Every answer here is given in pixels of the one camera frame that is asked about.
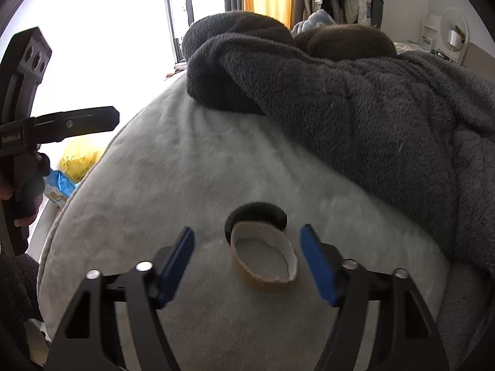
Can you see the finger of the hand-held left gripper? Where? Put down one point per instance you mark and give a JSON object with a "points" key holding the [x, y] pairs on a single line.
{"points": [[77, 121]]}

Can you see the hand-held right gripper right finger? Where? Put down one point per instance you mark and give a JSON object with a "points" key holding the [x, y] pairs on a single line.
{"points": [[319, 262]]}

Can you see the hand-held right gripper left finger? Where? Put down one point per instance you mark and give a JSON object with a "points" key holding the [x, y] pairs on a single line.
{"points": [[178, 262]]}

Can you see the brown cardboard tape roll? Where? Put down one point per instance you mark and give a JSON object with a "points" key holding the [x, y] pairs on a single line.
{"points": [[263, 284]]}

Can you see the person's left hand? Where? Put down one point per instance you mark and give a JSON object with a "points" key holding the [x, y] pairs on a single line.
{"points": [[33, 185]]}

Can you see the yellow plastic bag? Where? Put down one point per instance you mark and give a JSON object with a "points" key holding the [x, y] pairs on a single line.
{"points": [[79, 158]]}

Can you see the blue pet food bag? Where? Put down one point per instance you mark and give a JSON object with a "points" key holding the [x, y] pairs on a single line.
{"points": [[58, 185]]}

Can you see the bed with light sheet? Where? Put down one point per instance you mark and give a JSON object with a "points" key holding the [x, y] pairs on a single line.
{"points": [[154, 181]]}

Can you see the dark grey fleece blanket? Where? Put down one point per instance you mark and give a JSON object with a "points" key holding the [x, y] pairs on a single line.
{"points": [[367, 123]]}

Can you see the brown fleece pillow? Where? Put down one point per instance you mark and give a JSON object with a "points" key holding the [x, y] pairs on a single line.
{"points": [[348, 40]]}

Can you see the light blue cloth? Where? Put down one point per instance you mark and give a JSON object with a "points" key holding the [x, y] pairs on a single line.
{"points": [[313, 21]]}

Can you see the white shelf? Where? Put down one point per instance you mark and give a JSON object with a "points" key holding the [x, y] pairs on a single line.
{"points": [[429, 33]]}

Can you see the beige headboard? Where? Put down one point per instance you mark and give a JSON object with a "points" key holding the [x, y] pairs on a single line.
{"points": [[479, 62]]}

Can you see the black window frame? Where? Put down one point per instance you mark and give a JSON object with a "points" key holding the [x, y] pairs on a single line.
{"points": [[180, 15]]}

